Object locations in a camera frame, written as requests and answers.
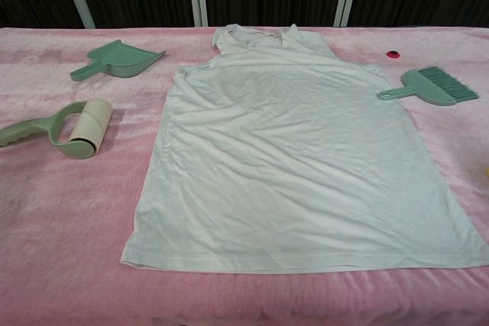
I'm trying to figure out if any lint roller with green handle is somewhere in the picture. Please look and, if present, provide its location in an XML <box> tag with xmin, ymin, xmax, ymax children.
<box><xmin>0</xmin><ymin>98</ymin><xmax>114</xmax><ymax>160</ymax></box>

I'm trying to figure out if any green hand brush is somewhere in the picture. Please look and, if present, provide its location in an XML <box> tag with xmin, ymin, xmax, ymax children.
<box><xmin>377</xmin><ymin>65</ymin><xmax>480</xmax><ymax>106</ymax></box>

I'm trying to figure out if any white sleeveless shirt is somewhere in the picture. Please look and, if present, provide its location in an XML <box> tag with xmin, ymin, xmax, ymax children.
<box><xmin>120</xmin><ymin>23</ymin><xmax>489</xmax><ymax>276</ymax></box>

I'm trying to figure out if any green plastic dustpan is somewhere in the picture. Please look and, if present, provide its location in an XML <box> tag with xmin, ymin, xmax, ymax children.
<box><xmin>70</xmin><ymin>39</ymin><xmax>167</xmax><ymax>82</ymax></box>

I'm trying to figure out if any pink plush blanket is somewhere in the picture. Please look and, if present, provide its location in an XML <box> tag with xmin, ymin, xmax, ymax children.
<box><xmin>0</xmin><ymin>26</ymin><xmax>489</xmax><ymax>326</ymax></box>

